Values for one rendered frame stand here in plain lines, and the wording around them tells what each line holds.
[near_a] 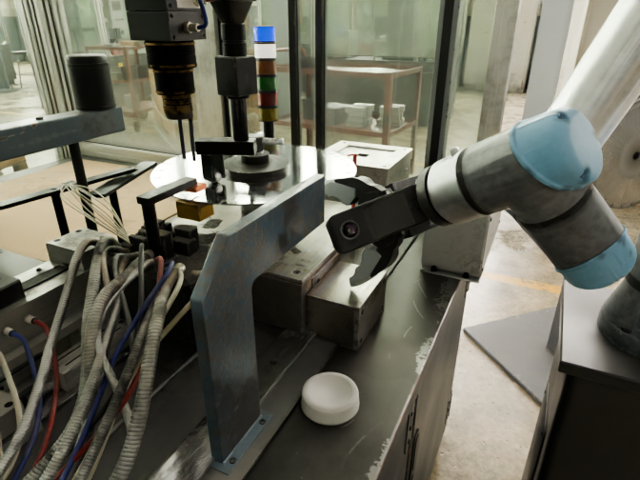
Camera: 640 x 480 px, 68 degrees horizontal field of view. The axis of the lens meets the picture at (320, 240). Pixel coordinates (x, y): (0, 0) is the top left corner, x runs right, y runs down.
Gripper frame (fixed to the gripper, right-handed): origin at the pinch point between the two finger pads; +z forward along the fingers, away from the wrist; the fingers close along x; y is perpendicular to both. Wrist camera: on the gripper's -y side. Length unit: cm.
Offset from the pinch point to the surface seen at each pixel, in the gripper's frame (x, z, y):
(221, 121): 41, 59, 27
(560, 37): 99, 116, 430
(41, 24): 92, 95, 1
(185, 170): 18.5, 17.7, -8.7
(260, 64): 38.8, 23.1, 17.9
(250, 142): 16.5, 2.5, -5.2
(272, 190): 9.2, 3.0, -4.2
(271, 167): 13.6, 7.8, 0.6
